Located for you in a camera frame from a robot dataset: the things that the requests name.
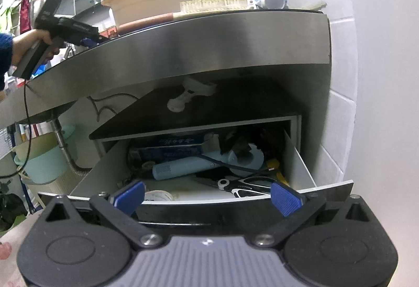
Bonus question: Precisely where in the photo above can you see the stainless steel counter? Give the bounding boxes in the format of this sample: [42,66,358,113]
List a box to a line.
[0,7,331,126]

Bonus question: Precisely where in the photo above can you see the blue rectangular box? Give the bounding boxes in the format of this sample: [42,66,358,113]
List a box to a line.
[128,135,217,173]

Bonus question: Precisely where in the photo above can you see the white drawer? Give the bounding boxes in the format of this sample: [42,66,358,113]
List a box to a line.
[67,114,354,225]

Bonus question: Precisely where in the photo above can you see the yellow item in drawer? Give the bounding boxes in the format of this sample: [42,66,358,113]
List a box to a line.
[266,158,290,186]

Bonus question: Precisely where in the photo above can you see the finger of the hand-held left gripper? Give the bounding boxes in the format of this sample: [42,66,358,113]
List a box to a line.
[78,35,110,47]

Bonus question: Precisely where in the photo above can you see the black and white scissors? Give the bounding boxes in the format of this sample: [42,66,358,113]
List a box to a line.
[196,175,282,199]

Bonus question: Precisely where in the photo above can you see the white tape roll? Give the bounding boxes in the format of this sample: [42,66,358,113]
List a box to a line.
[144,189,174,203]

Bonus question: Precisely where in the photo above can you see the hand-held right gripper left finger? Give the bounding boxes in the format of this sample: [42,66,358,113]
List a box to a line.
[42,180,162,246]

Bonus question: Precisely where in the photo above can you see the light blue round container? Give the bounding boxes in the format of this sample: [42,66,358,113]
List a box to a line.
[228,142,265,173]

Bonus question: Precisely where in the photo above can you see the light blue handheld device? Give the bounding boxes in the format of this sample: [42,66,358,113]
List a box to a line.
[152,154,230,181]

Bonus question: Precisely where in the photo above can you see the black cabinet top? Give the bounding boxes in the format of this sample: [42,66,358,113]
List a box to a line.
[88,77,297,140]

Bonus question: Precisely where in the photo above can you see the person's left forearm blue sleeve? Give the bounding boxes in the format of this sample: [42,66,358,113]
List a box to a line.
[0,32,15,91]

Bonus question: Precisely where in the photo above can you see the white plastic pipe fitting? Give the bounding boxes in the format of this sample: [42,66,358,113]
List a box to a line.
[167,76,217,112]

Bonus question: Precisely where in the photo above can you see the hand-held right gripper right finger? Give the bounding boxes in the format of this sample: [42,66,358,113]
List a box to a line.
[251,182,370,246]

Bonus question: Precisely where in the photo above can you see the wooden handled scrub brush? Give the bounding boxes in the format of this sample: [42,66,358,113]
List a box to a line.
[115,0,247,36]

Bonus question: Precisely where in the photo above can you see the metal flexible drain hose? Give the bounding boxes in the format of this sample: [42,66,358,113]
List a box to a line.
[49,112,94,178]

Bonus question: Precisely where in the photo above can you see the person's left hand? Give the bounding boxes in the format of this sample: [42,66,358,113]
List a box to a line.
[12,29,61,66]

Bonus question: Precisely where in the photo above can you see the blue and white plastic container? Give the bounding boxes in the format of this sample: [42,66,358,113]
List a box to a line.
[247,0,290,10]

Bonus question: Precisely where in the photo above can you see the green plastic basin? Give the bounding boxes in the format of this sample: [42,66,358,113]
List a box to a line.
[13,125,82,185]

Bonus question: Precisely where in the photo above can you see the black cable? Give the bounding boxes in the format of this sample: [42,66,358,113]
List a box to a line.
[0,78,33,179]

